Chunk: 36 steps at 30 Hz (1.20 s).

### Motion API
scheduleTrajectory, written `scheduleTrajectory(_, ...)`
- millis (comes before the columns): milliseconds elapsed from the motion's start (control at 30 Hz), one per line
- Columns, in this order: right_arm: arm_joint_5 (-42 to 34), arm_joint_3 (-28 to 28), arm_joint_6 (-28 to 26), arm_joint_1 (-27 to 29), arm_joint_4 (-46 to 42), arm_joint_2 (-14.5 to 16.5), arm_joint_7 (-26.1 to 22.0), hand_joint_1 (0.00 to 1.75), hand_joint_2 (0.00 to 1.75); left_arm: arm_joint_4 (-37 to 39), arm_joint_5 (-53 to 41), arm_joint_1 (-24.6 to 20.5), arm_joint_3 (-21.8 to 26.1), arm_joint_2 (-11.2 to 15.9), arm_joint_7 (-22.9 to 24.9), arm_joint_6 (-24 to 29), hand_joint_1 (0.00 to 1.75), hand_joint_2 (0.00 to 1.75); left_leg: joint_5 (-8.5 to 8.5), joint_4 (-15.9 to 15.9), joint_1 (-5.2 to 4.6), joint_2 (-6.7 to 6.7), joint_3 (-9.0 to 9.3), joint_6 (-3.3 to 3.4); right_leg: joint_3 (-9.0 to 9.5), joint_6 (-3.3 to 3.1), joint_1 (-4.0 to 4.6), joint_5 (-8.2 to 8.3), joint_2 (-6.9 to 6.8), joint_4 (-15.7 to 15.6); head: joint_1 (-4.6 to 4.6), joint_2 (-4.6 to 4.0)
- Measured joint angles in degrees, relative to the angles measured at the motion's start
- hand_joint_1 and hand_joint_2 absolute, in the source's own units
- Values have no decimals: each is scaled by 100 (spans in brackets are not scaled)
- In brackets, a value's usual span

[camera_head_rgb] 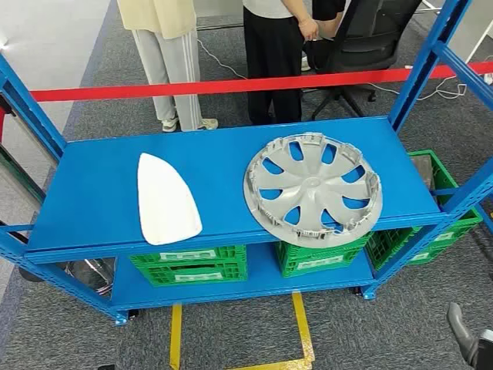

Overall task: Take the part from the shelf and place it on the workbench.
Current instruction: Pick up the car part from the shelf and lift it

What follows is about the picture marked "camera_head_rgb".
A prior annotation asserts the black office chair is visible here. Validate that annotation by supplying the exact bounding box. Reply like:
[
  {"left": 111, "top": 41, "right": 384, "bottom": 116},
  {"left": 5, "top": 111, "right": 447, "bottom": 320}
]
[{"left": 308, "top": 0, "right": 423, "bottom": 121}]

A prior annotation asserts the red barrier belt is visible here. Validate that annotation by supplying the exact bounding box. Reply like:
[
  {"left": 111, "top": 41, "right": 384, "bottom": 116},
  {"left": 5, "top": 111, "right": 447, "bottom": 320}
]
[{"left": 29, "top": 61, "right": 493, "bottom": 103}]

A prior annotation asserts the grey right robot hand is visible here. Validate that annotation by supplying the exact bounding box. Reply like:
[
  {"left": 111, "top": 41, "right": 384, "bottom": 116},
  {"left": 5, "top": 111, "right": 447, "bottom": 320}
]
[{"left": 446, "top": 302, "right": 481, "bottom": 370}]

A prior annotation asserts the blue metal shelf rack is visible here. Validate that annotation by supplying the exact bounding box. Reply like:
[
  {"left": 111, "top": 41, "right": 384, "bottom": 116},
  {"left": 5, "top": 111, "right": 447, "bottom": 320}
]
[{"left": 0, "top": 0, "right": 493, "bottom": 328}]

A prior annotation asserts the white triangular plastic cover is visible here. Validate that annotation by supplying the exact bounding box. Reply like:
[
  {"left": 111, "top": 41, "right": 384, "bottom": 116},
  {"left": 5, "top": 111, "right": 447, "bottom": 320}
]
[{"left": 136, "top": 152, "right": 204, "bottom": 247}]

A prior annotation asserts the chrome stanchion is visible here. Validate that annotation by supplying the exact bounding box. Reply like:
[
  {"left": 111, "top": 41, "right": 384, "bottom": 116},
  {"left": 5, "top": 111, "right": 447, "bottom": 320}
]
[{"left": 0, "top": 144, "right": 116, "bottom": 298}]

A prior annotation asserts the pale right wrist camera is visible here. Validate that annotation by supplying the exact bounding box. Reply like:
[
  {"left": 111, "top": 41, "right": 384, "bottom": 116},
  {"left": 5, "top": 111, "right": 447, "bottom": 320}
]
[{"left": 479, "top": 329, "right": 493, "bottom": 356}]

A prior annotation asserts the white floor cable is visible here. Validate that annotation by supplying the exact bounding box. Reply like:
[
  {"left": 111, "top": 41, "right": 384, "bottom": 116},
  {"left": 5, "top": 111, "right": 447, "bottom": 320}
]
[
  {"left": 197, "top": 38, "right": 247, "bottom": 81},
  {"left": 366, "top": 75, "right": 467, "bottom": 102}
]

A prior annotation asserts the grey plastic wheel hubcap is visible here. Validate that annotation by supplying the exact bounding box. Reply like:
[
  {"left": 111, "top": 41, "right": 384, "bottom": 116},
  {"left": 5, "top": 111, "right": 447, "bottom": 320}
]
[{"left": 243, "top": 132, "right": 384, "bottom": 250}]

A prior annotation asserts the person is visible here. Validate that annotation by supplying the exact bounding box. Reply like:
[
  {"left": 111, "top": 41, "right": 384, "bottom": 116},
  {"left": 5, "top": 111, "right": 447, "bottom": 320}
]
[
  {"left": 116, "top": 0, "right": 219, "bottom": 134},
  {"left": 243, "top": 0, "right": 320, "bottom": 126},
  {"left": 304, "top": 0, "right": 348, "bottom": 72}
]

